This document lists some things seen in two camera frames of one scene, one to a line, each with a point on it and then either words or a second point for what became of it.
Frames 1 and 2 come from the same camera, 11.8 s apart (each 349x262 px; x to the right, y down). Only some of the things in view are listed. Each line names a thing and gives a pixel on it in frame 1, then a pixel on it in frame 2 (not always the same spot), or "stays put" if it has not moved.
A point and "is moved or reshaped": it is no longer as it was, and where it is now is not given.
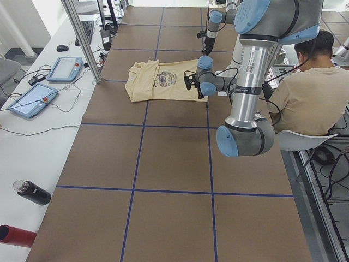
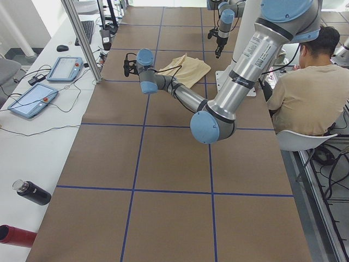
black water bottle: (31, 192) stays put
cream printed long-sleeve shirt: (150, 81) is moved or reshaped
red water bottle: (13, 236) stays put
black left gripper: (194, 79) -> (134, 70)
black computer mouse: (61, 48) stays put
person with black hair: (311, 99) stays put
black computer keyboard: (88, 28) stays put
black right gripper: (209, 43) -> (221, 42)
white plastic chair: (288, 141) stays put
